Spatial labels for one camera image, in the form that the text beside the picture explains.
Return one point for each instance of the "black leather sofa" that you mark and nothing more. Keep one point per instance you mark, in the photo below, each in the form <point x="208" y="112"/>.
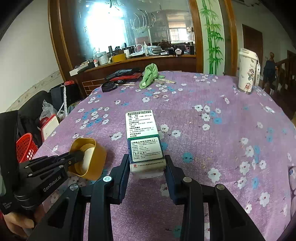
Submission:
<point x="29" y="116"/>

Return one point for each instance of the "clear bag on sofa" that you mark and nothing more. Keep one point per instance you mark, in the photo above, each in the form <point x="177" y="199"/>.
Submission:
<point x="47" y="110"/>

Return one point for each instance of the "black red pouch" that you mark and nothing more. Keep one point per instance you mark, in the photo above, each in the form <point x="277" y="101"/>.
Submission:
<point x="124" y="74"/>

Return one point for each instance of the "glass partition panel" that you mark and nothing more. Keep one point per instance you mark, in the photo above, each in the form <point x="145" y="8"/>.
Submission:
<point x="82" y="30"/>

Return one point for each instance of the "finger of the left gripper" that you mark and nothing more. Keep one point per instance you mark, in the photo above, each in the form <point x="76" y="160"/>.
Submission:
<point x="69" y="158"/>

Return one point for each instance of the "red plastic basket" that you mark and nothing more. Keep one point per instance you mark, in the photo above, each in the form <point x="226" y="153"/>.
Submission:
<point x="25" y="148"/>

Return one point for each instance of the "red white lidded box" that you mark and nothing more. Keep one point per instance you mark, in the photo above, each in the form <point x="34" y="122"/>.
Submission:
<point x="48" y="125"/>

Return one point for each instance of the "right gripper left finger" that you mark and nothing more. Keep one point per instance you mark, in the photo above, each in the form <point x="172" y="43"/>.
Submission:
<point x="120" y="175"/>

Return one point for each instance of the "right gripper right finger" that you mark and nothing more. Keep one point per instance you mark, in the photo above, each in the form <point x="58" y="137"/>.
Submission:
<point x="174" y="176"/>

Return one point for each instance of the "left hand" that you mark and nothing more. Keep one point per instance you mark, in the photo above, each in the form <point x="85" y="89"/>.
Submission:
<point x="17" y="223"/>

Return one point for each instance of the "green cloth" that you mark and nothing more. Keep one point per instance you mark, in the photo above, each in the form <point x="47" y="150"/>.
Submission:
<point x="150" y="74"/>

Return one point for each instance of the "white green medicine box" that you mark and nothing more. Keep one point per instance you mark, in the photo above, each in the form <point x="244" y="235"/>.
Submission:
<point x="146" y="157"/>

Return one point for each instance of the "black round case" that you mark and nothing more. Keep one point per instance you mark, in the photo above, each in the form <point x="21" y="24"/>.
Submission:
<point x="108" y="86"/>

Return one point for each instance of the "wooden brick counter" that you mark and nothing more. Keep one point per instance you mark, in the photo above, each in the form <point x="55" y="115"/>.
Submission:
<point x="96" y="76"/>

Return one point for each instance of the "purple floral tablecloth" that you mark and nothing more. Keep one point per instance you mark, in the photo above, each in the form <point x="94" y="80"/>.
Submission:
<point x="214" y="132"/>

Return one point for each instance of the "white cartoon tumbler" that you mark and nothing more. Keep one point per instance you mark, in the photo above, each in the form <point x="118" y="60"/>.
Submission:
<point x="249" y="70"/>

